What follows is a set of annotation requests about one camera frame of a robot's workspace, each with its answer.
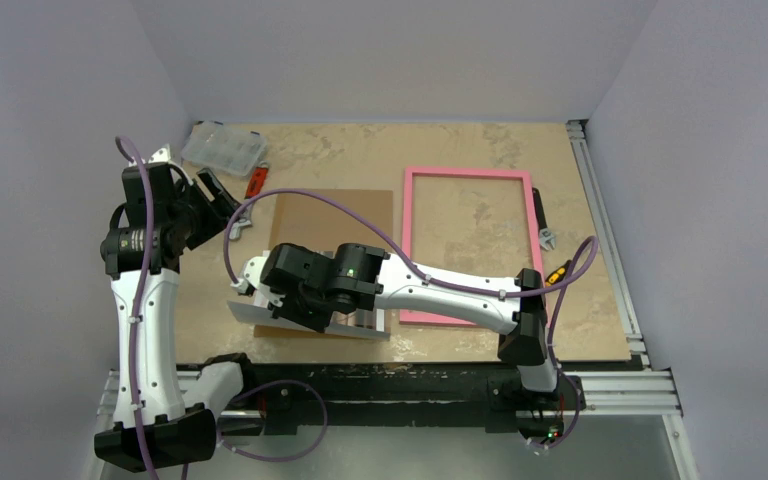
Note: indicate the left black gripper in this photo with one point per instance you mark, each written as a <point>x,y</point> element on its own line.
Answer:
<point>216,209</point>

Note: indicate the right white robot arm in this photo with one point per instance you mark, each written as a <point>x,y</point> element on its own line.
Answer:
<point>380,281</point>

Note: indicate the clear plastic screw box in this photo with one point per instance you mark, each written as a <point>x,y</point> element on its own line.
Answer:
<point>225,149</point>

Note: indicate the printed plant photo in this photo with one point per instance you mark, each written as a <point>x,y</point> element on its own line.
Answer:
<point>260,315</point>

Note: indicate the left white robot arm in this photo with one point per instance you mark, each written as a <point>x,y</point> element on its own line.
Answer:
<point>156,423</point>

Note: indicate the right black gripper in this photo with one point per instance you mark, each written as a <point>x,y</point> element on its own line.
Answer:
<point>289,307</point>

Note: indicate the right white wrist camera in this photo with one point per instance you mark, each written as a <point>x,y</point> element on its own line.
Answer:
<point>248,281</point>

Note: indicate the black adjustable wrench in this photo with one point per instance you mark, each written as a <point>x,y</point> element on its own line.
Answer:
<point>546,237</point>

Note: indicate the yellow black screwdriver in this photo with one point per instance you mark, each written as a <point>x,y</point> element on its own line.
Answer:
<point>558,274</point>

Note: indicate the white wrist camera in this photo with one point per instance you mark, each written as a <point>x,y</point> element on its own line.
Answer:
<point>248,281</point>
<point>165,154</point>

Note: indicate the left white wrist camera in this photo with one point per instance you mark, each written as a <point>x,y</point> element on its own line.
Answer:
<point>165,154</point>

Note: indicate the aluminium frame rail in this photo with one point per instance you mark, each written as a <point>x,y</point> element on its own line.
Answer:
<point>476,226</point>

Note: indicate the brown frame backing board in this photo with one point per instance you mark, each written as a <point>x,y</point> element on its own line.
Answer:
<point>320,227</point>

